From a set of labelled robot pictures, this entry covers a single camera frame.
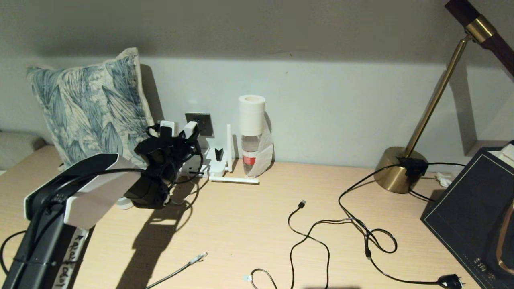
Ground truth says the white cord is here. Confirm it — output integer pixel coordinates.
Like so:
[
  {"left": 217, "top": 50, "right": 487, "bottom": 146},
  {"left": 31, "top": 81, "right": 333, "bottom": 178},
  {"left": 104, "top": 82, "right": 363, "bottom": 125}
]
[{"left": 175, "top": 161, "right": 209, "bottom": 179}]

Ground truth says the black ethernet cable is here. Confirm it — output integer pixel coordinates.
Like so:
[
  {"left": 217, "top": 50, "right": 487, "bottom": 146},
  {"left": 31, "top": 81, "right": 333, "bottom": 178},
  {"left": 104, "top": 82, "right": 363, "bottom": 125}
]
[{"left": 0, "top": 231, "right": 208, "bottom": 289}]

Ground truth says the black left wrist camera cable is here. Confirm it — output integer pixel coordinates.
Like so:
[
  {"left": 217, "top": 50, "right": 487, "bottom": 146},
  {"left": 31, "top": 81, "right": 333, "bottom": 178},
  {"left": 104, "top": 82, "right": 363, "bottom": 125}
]
[{"left": 24, "top": 124, "right": 203, "bottom": 217}]

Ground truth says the white router with antennas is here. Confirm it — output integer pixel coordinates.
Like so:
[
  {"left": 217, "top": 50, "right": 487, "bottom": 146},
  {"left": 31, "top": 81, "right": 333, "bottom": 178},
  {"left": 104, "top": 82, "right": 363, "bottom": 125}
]
[{"left": 179, "top": 124, "right": 260, "bottom": 185}]

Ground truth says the clear bottle with red label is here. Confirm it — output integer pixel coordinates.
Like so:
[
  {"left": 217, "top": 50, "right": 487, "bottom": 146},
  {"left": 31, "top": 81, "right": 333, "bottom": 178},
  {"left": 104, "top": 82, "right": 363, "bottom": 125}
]
[{"left": 241, "top": 134, "right": 263, "bottom": 176}]

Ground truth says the black lamp power cord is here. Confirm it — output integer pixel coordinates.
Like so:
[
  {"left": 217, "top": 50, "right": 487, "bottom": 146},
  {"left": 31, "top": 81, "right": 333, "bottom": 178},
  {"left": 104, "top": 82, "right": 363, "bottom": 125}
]
[{"left": 339, "top": 162, "right": 466, "bottom": 289}]

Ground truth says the blue leaf print pillow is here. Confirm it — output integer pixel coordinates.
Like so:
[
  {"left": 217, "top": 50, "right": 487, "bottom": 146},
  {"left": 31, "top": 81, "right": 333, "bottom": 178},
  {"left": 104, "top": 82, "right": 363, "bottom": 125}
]
[{"left": 26, "top": 47, "right": 156, "bottom": 169}]

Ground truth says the brass desk lamp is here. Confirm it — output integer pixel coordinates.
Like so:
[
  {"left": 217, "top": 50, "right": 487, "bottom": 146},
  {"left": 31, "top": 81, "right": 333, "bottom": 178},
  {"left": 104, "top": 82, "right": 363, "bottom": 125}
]
[{"left": 374, "top": 0, "right": 514, "bottom": 194}]

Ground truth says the white power adapter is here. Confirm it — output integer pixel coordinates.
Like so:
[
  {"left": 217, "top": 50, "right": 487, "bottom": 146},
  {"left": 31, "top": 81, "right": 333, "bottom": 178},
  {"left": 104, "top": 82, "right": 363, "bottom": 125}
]
[{"left": 184, "top": 121, "right": 200, "bottom": 140}]

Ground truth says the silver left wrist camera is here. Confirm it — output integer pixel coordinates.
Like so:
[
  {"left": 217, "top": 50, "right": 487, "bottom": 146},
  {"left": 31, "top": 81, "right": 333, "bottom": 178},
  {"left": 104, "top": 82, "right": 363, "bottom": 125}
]
[{"left": 159, "top": 120, "right": 176, "bottom": 146}]

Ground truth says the black cord switch box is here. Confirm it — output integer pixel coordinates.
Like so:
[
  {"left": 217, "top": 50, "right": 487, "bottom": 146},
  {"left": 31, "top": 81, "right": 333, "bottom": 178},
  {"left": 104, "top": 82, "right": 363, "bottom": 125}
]
[{"left": 398, "top": 157, "right": 429, "bottom": 177}]

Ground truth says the white paper roll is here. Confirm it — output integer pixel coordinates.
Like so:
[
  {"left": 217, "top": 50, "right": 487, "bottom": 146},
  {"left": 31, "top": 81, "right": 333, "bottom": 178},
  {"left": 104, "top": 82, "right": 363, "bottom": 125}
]
[{"left": 238, "top": 95, "right": 266, "bottom": 137}]

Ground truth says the black USB cable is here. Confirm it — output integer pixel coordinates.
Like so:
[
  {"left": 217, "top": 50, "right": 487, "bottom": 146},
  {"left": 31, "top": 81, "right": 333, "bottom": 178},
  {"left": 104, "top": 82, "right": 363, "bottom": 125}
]
[{"left": 243, "top": 200, "right": 372, "bottom": 289}]

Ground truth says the grey wall socket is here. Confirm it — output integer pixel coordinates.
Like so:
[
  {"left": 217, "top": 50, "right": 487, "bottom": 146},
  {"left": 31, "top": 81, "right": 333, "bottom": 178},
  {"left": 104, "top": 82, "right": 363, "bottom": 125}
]
[{"left": 185, "top": 113, "right": 214, "bottom": 138}]

